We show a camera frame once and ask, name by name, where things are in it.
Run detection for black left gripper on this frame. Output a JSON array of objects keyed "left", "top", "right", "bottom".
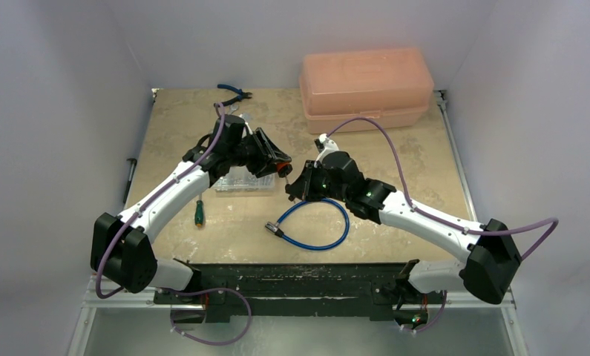
[{"left": 228, "top": 128, "right": 289, "bottom": 177}]

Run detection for orange black padlock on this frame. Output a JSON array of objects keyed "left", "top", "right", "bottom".
[{"left": 276, "top": 162, "right": 292, "bottom": 178}]

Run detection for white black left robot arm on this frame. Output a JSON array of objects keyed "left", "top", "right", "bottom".
[{"left": 91, "top": 114, "right": 292, "bottom": 303}]

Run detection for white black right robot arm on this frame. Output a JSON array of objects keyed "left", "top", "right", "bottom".
[{"left": 285, "top": 151, "right": 522, "bottom": 304}]

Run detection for clear plastic screw organizer box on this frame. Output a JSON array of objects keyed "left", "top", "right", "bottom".
[{"left": 213, "top": 167, "right": 276, "bottom": 192}]

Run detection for pink plastic toolbox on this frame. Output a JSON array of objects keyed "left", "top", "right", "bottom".
[{"left": 299, "top": 47, "right": 434, "bottom": 134}]

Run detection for black hammer beside table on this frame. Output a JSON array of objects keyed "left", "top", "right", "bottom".
[{"left": 122, "top": 158, "right": 137, "bottom": 204}]

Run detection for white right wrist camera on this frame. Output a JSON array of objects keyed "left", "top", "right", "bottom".
[{"left": 315, "top": 136, "right": 340, "bottom": 165}]

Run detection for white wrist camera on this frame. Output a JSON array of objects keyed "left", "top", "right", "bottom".
[
  {"left": 315, "top": 136, "right": 340, "bottom": 165},
  {"left": 239, "top": 113, "right": 253, "bottom": 136}
]

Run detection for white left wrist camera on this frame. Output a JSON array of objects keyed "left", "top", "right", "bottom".
[{"left": 239, "top": 113, "right": 253, "bottom": 136}]

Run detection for blue cable lock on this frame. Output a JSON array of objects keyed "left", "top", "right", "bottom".
[{"left": 264, "top": 199, "right": 350, "bottom": 252}]

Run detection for blue black handled pliers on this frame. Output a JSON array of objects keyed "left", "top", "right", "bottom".
[{"left": 217, "top": 84, "right": 252, "bottom": 106}]

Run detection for green handled screwdriver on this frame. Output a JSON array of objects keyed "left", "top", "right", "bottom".
[{"left": 194, "top": 194, "right": 205, "bottom": 228}]

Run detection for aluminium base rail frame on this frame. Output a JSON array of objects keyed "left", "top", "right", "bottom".
[{"left": 68, "top": 88, "right": 531, "bottom": 356}]

